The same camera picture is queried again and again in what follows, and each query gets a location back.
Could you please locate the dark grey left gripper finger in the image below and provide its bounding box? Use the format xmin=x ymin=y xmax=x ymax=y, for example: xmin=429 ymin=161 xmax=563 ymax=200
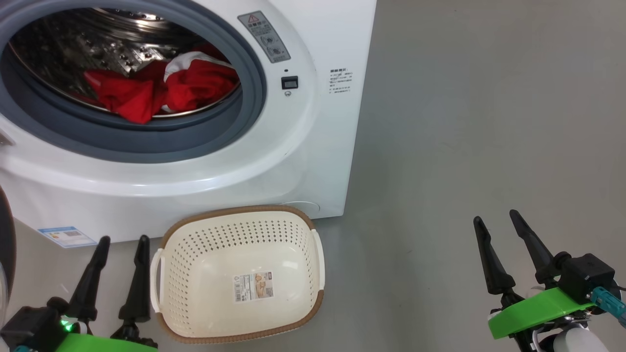
xmin=65 ymin=236 xmax=111 ymax=325
xmin=111 ymin=235 xmax=157 ymax=346

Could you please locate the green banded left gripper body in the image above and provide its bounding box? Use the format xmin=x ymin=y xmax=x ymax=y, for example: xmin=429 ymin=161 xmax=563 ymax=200
xmin=55 ymin=332 xmax=158 ymax=352

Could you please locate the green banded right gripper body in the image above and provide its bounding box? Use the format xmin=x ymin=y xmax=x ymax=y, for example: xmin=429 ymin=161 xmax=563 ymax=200
xmin=487 ymin=286 xmax=596 ymax=352

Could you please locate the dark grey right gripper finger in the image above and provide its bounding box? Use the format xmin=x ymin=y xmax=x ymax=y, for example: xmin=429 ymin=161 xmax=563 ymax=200
xmin=473 ymin=216 xmax=525 ymax=309
xmin=509 ymin=209 xmax=560 ymax=290

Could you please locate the red and white garment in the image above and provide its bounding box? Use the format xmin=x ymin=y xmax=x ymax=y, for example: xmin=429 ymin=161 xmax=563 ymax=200
xmin=83 ymin=48 xmax=241 ymax=125

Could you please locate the cream perforated laundry basket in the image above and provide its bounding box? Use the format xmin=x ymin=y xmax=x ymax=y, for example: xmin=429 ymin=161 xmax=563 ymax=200
xmin=149 ymin=205 xmax=326 ymax=345

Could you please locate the printed product label sticker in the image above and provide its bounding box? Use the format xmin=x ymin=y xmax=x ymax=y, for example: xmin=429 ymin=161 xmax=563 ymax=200
xmin=233 ymin=271 xmax=275 ymax=303

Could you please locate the white washing machine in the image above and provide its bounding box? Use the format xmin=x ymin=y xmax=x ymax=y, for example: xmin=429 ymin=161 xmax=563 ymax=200
xmin=0 ymin=0 xmax=378 ymax=243

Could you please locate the blue energy label sticker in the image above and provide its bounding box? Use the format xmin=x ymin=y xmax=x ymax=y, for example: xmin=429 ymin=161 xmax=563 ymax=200
xmin=38 ymin=225 xmax=98 ymax=249

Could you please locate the grey warning sticker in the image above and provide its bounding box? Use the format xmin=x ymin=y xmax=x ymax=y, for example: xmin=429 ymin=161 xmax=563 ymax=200
xmin=237 ymin=10 xmax=291 ymax=64

